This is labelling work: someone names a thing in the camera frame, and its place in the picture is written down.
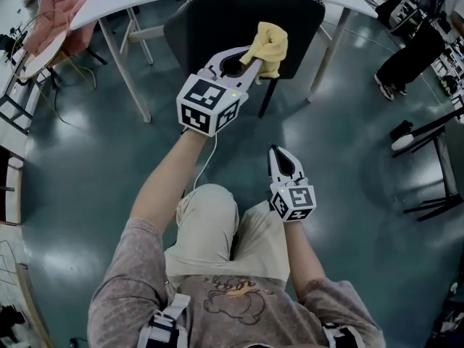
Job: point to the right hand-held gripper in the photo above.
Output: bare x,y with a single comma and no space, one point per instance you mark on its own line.
299,199

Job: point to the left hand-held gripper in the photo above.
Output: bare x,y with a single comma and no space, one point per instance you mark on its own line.
203,96

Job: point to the yellow cloth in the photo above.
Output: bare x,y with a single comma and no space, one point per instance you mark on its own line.
270,45

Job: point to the black chair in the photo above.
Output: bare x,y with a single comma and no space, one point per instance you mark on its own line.
217,24

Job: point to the person's left forearm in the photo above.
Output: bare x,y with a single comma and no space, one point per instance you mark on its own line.
163,180

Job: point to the person's right forearm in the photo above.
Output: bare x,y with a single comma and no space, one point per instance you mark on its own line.
304,256

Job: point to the person's beige trousers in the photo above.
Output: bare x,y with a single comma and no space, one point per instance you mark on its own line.
203,230

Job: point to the pink quilted jacket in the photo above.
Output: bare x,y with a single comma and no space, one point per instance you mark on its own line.
61,9

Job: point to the person's grey printed shirt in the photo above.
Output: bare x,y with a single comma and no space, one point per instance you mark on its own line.
127,285

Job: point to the black frame side table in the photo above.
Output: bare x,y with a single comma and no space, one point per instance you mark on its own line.
446,165

